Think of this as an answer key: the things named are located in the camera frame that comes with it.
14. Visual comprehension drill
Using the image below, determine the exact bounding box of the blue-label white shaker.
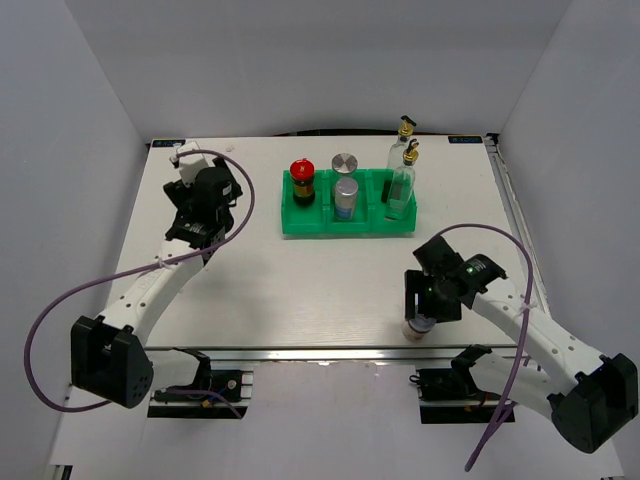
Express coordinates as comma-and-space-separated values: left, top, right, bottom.
334, 177, 359, 221

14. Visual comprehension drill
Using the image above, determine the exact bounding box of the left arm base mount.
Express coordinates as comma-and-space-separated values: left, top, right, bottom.
147, 349, 253, 420

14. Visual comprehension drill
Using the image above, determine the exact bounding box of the right blue table sticker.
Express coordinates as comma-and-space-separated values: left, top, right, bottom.
447, 135, 484, 144

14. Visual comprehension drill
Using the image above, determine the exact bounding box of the red-lid dark sauce jar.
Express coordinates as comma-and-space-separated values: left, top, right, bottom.
289, 158, 316, 207

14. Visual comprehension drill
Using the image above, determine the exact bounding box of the aluminium side rail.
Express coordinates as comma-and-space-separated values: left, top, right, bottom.
483, 133, 550, 314

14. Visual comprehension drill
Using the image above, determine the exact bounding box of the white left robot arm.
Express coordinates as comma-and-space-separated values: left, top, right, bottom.
71, 156, 242, 408

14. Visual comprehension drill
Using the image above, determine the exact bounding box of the green three-compartment tray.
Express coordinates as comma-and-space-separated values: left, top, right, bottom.
281, 169, 417, 237

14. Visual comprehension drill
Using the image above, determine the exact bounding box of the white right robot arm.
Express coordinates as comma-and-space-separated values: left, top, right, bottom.
405, 237, 639, 454

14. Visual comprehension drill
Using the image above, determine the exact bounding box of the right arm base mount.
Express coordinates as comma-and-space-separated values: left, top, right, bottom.
409, 344, 501, 425

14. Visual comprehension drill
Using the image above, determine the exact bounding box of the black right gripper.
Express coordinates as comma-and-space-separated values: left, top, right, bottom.
404, 270, 462, 324

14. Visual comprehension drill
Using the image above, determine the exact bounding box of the glass cruet with dark spice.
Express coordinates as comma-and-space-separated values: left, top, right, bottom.
381, 115, 417, 203

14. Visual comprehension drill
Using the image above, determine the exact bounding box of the clear glass cruet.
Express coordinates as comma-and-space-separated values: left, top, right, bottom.
385, 139, 419, 220

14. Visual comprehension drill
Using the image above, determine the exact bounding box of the red-label lid small jar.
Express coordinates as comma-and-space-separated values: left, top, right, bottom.
402, 318, 436, 342

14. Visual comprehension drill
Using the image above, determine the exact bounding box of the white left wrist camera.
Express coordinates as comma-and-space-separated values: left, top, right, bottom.
169, 141, 209, 188

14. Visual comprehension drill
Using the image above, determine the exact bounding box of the silver-lid white powder jar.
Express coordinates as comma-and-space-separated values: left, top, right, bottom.
331, 153, 358, 181

